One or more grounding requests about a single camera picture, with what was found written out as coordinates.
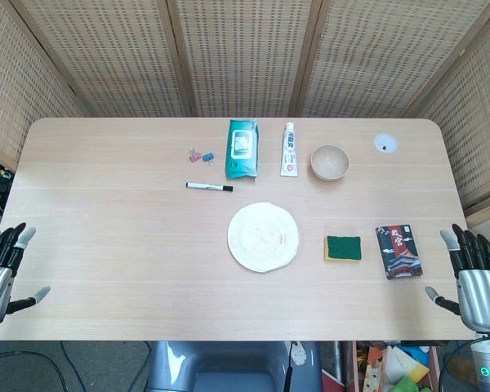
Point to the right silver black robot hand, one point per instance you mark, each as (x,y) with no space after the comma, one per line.
(475,286)

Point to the green yellow sponge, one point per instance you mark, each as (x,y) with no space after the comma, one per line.
(343,248)

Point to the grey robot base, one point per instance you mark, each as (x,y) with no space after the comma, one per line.
(232,365)

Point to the white round plate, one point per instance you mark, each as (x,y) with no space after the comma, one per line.
(263,237)

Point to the white toothpaste tube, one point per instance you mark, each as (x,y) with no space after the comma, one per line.
(290,151)

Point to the dark illustrated card box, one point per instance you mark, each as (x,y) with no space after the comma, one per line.
(398,251)

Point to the box of colourful clutter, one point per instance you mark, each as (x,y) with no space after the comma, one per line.
(392,367)

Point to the beige bowl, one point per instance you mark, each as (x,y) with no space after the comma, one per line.
(329,162)

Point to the white black marker pen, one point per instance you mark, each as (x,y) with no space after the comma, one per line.
(209,187)

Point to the pink binder clip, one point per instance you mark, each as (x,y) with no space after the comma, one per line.
(194,155)

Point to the blue binder clip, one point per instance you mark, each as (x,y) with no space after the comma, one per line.
(208,157)

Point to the green wet wipes pack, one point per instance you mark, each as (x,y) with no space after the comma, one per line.
(241,149)

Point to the woven bamboo folding screen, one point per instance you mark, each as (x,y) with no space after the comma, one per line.
(245,57)

